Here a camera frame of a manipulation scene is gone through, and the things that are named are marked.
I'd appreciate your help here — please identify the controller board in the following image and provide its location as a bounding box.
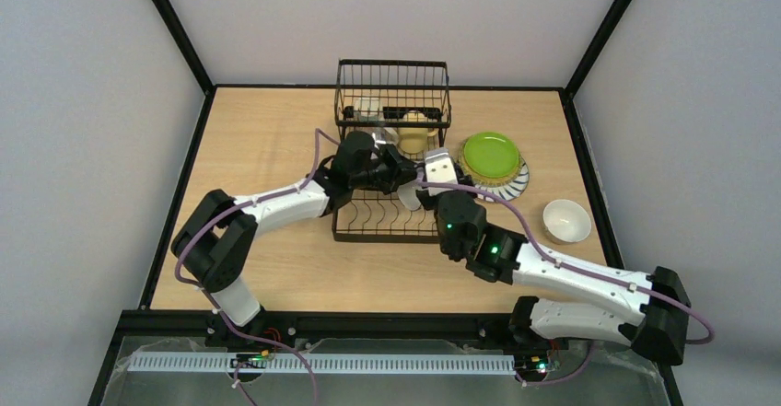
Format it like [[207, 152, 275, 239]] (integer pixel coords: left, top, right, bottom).
[[514, 352, 561, 374], [229, 353, 273, 369]]

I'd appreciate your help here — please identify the cream ceramic mug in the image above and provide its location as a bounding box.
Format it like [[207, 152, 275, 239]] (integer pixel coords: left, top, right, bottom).
[[353, 97, 398, 145]]

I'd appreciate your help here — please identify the yellow handled mug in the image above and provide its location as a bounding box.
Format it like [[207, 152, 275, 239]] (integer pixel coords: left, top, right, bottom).
[[396, 110, 438, 155]]

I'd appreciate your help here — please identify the white slotted cable duct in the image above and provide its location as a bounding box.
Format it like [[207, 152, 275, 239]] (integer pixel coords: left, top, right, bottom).
[[126, 352, 515, 376]]

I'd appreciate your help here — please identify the black wire dish rack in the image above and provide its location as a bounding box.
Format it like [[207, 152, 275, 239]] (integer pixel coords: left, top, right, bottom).
[[332, 58, 452, 243]]

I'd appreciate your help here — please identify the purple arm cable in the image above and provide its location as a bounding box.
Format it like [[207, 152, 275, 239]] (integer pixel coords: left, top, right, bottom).
[[414, 171, 715, 389], [173, 128, 340, 406]]

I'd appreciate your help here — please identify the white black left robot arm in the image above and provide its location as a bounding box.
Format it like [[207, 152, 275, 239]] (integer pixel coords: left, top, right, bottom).
[[170, 132, 419, 327]]

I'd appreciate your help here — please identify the left controller board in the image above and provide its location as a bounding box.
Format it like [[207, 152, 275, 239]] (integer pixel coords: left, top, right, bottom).
[[229, 353, 273, 369]]

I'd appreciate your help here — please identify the right controller board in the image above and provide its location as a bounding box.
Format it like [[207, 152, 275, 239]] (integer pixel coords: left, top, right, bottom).
[[514, 352, 561, 374]]

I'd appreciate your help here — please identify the small white patterned bowl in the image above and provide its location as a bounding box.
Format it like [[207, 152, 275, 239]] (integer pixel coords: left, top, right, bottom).
[[542, 199, 592, 244]]

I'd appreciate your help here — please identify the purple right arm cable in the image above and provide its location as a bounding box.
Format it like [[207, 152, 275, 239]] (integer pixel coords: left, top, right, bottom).
[[414, 171, 715, 389]]

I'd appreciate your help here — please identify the blue striped white plate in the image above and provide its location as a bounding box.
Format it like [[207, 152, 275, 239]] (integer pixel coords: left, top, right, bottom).
[[474, 161, 530, 201]]

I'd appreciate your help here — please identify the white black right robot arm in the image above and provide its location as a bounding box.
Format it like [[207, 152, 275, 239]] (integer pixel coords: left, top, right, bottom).
[[426, 182, 691, 365]]

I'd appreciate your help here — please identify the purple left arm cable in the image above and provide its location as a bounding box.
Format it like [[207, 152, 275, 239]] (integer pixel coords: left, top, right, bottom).
[[173, 128, 340, 406]]

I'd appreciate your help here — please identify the green plate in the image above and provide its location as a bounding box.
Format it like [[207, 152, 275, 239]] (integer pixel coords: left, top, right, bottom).
[[461, 132, 520, 178]]

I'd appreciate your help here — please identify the black aluminium frame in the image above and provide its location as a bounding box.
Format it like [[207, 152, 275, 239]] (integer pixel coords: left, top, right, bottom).
[[88, 0, 633, 405]]

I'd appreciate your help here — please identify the white bowl dark rim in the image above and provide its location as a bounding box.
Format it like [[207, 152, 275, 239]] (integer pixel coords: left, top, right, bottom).
[[397, 182, 432, 212]]

